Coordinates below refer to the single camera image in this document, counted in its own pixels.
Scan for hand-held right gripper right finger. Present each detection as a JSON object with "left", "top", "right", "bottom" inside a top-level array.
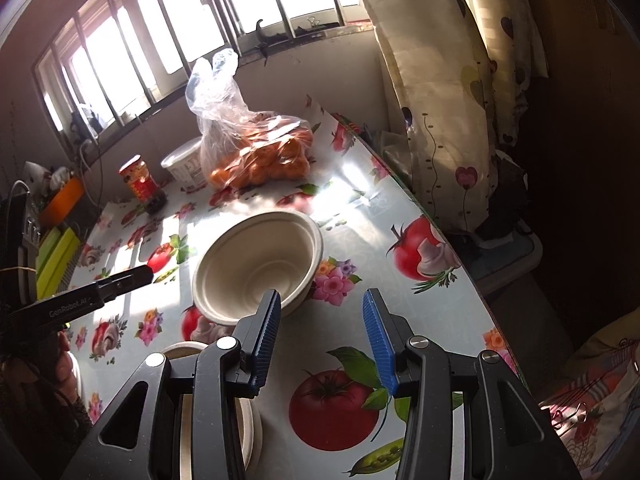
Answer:
[{"left": 362, "top": 288, "right": 583, "bottom": 480}]

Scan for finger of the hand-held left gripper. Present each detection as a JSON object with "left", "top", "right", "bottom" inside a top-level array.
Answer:
[{"left": 95, "top": 265, "right": 155, "bottom": 307}]

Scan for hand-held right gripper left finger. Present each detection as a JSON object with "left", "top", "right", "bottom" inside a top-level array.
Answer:
[{"left": 60, "top": 288, "right": 283, "bottom": 480}]

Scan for beige paper bowl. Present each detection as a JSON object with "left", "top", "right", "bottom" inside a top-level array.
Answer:
[
  {"left": 162, "top": 341, "right": 264, "bottom": 478},
  {"left": 191, "top": 210, "right": 325, "bottom": 327}
]

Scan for person's left forearm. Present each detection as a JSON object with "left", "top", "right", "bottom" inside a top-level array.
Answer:
[{"left": 0, "top": 355, "right": 93, "bottom": 461}]

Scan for person's left hand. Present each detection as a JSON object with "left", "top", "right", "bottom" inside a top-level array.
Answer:
[{"left": 50, "top": 332, "right": 86, "bottom": 401}]

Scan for lime green box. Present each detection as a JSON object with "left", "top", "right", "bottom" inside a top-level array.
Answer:
[{"left": 36, "top": 227, "right": 81, "bottom": 301}]

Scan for red label jar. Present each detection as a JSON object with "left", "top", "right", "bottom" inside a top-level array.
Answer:
[{"left": 119, "top": 155, "right": 167, "bottom": 215}]

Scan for orange box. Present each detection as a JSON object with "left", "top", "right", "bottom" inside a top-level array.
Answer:
[{"left": 39, "top": 177, "right": 86, "bottom": 226}]

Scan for printed floral tablecloth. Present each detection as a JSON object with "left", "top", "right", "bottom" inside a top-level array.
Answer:
[{"left": 65, "top": 95, "right": 526, "bottom": 480}]

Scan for white plastic tub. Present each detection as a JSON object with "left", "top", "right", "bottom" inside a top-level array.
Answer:
[{"left": 161, "top": 137, "right": 208, "bottom": 192}]

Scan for grey plastic bin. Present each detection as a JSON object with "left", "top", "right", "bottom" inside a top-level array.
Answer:
[{"left": 470, "top": 232, "right": 544, "bottom": 297}]

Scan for clear bag of oranges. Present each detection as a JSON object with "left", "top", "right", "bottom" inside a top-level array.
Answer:
[{"left": 186, "top": 49, "right": 315, "bottom": 191}]

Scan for dark cloth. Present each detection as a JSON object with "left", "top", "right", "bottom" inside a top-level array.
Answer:
[{"left": 475, "top": 155, "right": 532, "bottom": 241}]

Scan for printed blanket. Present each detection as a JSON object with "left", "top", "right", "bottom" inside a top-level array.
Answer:
[{"left": 540, "top": 320, "right": 640, "bottom": 471}]

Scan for metal window bars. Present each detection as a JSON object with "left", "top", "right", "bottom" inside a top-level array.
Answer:
[{"left": 32, "top": 0, "right": 371, "bottom": 156}]

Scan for cream patterned curtain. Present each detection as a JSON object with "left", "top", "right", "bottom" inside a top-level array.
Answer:
[{"left": 350, "top": 0, "right": 551, "bottom": 233}]

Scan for black hook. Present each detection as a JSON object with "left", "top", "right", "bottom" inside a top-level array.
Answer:
[{"left": 252, "top": 19, "right": 271, "bottom": 63}]

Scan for white cable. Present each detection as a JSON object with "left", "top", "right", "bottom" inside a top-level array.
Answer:
[{"left": 75, "top": 140, "right": 107, "bottom": 207}]

